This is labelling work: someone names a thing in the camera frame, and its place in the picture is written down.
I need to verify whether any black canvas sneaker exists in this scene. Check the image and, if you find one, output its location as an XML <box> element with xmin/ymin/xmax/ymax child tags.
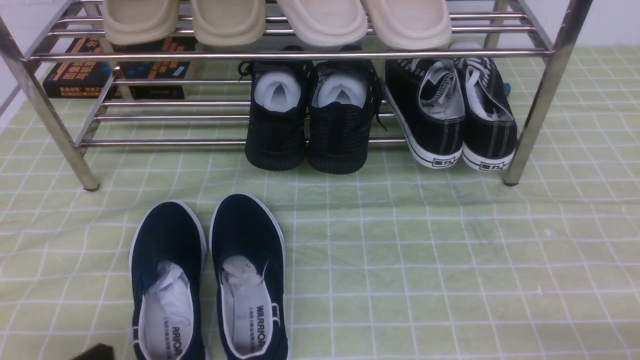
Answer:
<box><xmin>382</xmin><ymin>58</ymin><xmax>466</xmax><ymax>169</ymax></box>
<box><xmin>453</xmin><ymin>57</ymin><xmax>519</xmax><ymax>173</ymax></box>

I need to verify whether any black orange book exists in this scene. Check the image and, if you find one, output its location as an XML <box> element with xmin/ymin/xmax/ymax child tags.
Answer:
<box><xmin>42</xmin><ymin>37</ymin><xmax>198</xmax><ymax>100</ymax></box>

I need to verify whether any beige slipper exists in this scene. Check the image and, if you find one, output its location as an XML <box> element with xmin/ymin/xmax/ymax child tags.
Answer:
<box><xmin>190</xmin><ymin>0</ymin><xmax>266</xmax><ymax>47</ymax></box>
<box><xmin>102</xmin><ymin>0</ymin><xmax>181</xmax><ymax>46</ymax></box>

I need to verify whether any cream slipper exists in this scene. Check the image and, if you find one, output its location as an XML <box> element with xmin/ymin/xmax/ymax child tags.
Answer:
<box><xmin>362</xmin><ymin>0</ymin><xmax>453</xmax><ymax>50</ymax></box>
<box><xmin>277</xmin><ymin>0</ymin><xmax>369</xmax><ymax>47</ymax></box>

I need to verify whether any black canvas sneaker right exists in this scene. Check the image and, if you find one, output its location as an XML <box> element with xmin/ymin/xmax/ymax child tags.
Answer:
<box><xmin>453</xmin><ymin>57</ymin><xmax>519</xmax><ymax>173</ymax></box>

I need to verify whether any black mesh sneaker left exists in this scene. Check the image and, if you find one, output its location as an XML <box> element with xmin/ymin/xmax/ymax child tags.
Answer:
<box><xmin>237</xmin><ymin>59</ymin><xmax>314</xmax><ymax>172</ymax></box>

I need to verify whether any beige slipper far left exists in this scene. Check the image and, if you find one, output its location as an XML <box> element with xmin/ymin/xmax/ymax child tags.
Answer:
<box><xmin>102</xmin><ymin>0</ymin><xmax>181</xmax><ymax>46</ymax></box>

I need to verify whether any black canvas sneaker left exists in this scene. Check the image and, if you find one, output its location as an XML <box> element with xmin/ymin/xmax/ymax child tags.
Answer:
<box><xmin>382</xmin><ymin>58</ymin><xmax>466</xmax><ymax>169</ymax></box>

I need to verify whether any navy slip-on shoe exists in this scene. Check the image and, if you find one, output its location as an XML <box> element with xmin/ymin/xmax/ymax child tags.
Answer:
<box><xmin>209</xmin><ymin>193</ymin><xmax>290</xmax><ymax>360</ymax></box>
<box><xmin>128</xmin><ymin>201</ymin><xmax>210</xmax><ymax>360</ymax></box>

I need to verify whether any green checkered tablecloth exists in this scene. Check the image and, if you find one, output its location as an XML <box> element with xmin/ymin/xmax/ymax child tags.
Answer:
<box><xmin>0</xmin><ymin>47</ymin><xmax>640</xmax><ymax>360</ymax></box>

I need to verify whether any stainless steel shoe rack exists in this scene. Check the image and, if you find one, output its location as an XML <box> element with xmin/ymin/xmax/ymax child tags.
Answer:
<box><xmin>0</xmin><ymin>0</ymin><xmax>593</xmax><ymax>192</ymax></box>

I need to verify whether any black mesh sneaker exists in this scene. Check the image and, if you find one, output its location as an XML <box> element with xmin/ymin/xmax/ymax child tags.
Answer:
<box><xmin>237</xmin><ymin>59</ymin><xmax>314</xmax><ymax>172</ymax></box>
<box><xmin>307</xmin><ymin>59</ymin><xmax>383</xmax><ymax>174</ymax></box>

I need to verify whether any black mesh sneaker right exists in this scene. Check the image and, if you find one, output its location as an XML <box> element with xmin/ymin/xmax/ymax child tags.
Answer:
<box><xmin>307</xmin><ymin>59</ymin><xmax>383</xmax><ymax>174</ymax></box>

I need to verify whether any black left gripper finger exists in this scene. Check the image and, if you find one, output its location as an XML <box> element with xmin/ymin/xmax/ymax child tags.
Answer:
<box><xmin>71</xmin><ymin>342</ymin><xmax>115</xmax><ymax>360</ymax></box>

